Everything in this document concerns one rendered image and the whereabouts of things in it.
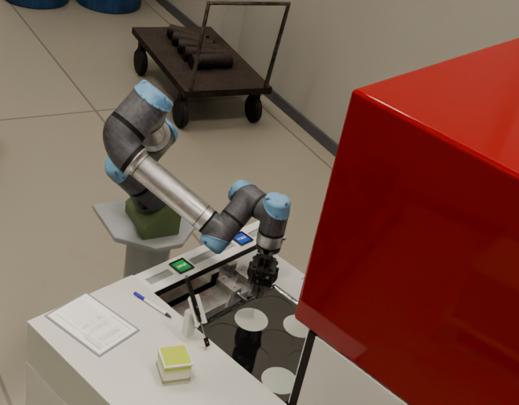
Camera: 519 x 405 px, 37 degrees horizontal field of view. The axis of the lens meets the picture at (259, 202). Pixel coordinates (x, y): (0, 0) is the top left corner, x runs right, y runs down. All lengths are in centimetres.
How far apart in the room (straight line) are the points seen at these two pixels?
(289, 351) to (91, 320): 56
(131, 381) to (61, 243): 211
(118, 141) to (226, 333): 62
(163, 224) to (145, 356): 74
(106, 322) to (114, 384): 22
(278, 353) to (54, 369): 61
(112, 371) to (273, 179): 295
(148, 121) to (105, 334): 59
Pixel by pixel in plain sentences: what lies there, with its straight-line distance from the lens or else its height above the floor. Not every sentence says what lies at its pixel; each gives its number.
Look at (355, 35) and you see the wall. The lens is 500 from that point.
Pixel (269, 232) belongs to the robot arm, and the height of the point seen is 121.
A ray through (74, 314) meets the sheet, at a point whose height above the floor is 97.
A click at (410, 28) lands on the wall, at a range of 463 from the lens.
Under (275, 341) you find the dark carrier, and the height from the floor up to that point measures 90.
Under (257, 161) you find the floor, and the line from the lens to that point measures 496.
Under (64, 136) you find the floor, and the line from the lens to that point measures 498.
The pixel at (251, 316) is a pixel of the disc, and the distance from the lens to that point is 234.
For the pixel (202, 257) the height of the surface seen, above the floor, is 96.
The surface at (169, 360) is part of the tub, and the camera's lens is 197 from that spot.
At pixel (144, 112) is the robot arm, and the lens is 218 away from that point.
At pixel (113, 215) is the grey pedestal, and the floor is 82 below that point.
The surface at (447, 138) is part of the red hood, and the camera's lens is 146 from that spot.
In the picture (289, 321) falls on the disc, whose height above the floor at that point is 90.
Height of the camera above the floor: 241
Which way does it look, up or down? 32 degrees down
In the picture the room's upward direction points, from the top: 12 degrees clockwise
